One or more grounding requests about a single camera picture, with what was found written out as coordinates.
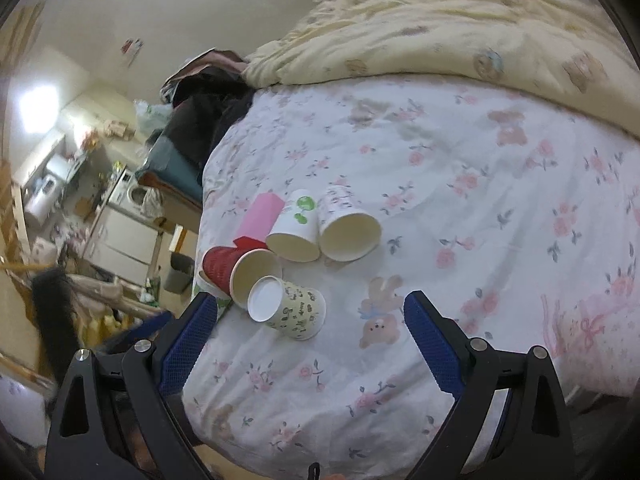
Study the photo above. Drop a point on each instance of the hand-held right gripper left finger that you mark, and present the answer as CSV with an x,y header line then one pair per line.
x,y
186,342

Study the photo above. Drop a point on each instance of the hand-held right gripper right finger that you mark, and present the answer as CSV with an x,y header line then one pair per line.
x,y
431,342

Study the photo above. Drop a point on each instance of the cream cup with dark-green print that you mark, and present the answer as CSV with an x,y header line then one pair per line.
x,y
297,310

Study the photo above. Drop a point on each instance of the white cup with green leaves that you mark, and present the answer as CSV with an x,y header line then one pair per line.
x,y
209,291

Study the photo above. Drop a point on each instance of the red paper cup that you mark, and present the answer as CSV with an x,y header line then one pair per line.
x,y
220,265

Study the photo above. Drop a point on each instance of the pink paper cup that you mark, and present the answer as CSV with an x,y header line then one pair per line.
x,y
261,215

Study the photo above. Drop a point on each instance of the white cup with small print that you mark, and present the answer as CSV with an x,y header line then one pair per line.
x,y
345,207

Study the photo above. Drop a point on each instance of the white cup with green blobs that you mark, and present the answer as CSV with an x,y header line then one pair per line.
x,y
299,220

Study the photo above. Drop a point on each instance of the grey trash bin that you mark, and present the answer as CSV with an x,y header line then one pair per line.
x,y
177,272

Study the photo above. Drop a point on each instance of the white cabinet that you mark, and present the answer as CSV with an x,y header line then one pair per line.
x,y
122,242

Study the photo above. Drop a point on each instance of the black furry cloth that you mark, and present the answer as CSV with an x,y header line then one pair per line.
x,y
50,310

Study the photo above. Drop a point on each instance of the floral printed bed sheet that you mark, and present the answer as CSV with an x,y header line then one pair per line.
x,y
450,200

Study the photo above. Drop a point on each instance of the white washing machine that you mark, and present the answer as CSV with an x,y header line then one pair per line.
x,y
129,194

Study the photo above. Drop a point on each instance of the teal mattress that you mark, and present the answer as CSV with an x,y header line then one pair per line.
x,y
172,167

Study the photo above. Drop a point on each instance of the white microwave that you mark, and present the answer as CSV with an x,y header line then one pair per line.
x,y
44,195

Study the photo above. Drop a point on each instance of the clear plastic bag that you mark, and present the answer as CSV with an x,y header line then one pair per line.
x,y
150,116

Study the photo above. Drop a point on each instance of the dark clothes pile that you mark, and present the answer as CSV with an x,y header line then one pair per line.
x,y
200,110

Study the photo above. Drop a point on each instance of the pale yellow quilt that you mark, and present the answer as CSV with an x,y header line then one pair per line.
x,y
440,25

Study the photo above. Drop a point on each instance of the wall poster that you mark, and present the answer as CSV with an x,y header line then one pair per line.
x,y
131,49

